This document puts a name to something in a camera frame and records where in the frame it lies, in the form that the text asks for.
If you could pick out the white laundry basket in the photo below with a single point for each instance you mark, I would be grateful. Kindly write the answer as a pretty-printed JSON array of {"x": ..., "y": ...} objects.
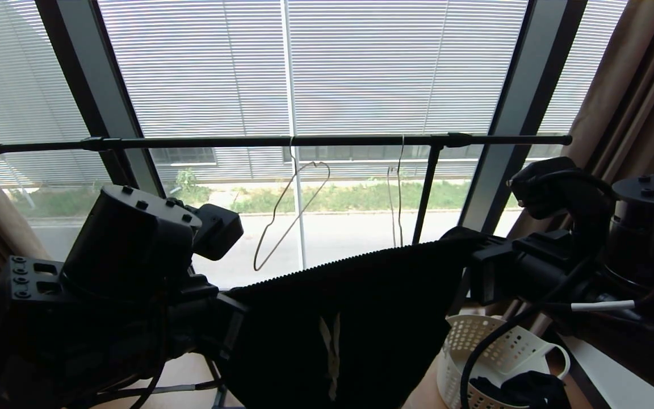
[{"x": 508, "y": 349}]

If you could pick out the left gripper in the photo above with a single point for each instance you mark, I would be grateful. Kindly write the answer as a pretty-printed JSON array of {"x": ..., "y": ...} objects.
[{"x": 208, "y": 324}]

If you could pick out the heap of clothes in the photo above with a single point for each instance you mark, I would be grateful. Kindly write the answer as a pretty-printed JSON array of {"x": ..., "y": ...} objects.
[{"x": 531, "y": 389}]

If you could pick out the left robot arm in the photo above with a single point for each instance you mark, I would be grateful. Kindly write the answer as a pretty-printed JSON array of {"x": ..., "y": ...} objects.
[{"x": 128, "y": 244}]

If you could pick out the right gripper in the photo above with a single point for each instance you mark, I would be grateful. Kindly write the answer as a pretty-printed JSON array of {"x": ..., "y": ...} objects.
[{"x": 525, "y": 267}]

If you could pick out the window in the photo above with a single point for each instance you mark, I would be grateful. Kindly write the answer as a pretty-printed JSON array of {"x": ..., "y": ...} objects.
[{"x": 105, "y": 85}]

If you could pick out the brown curtain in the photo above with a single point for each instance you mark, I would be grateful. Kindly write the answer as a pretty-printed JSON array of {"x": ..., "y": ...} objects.
[{"x": 628, "y": 96}]

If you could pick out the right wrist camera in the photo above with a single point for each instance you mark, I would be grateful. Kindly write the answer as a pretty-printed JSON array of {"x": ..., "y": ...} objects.
[{"x": 548, "y": 187}]

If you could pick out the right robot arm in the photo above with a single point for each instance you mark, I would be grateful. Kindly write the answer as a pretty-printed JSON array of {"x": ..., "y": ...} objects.
[{"x": 650, "y": 238}]

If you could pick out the pink clothes hanger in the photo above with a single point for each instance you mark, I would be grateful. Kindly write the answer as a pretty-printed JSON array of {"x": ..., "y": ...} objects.
[
  {"x": 399, "y": 199},
  {"x": 296, "y": 213}
]

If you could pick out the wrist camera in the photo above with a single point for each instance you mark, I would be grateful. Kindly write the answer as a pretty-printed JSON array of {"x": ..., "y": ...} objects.
[
  {"x": 548, "y": 187},
  {"x": 218, "y": 230}
]

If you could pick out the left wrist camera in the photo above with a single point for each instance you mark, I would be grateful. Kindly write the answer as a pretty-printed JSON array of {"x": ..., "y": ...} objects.
[{"x": 218, "y": 230}]

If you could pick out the black shorts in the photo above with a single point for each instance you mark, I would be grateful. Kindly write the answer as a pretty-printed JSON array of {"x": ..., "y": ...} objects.
[{"x": 361, "y": 318}]

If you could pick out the black clothes rack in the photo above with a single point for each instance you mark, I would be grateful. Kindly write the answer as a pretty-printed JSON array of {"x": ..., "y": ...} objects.
[{"x": 219, "y": 141}]

